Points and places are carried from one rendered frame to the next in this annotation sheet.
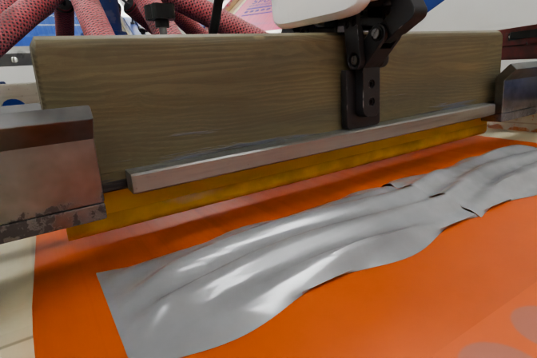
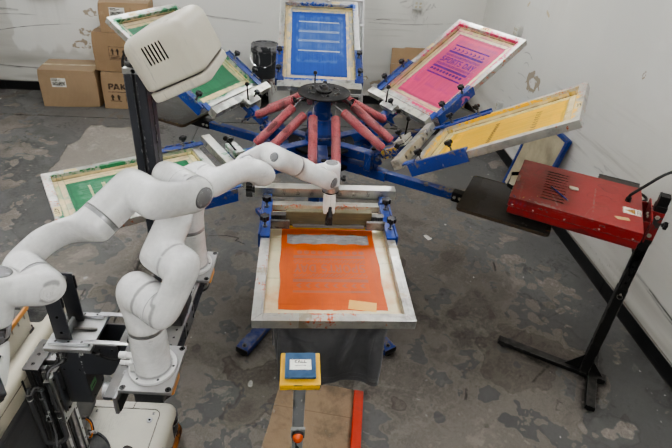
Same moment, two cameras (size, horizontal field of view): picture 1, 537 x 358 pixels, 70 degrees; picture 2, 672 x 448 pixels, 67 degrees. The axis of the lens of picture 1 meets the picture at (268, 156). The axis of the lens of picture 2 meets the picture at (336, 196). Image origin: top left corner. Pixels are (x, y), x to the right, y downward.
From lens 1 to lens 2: 2.08 m
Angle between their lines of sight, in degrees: 30
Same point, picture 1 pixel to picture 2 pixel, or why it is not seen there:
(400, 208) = (319, 239)
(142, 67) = (296, 214)
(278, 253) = (302, 239)
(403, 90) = (339, 220)
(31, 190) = (283, 225)
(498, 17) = (645, 114)
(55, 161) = (285, 223)
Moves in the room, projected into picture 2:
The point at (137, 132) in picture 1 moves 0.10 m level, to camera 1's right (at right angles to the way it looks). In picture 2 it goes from (294, 220) to (314, 227)
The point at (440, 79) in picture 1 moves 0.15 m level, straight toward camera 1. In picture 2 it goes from (350, 220) to (323, 230)
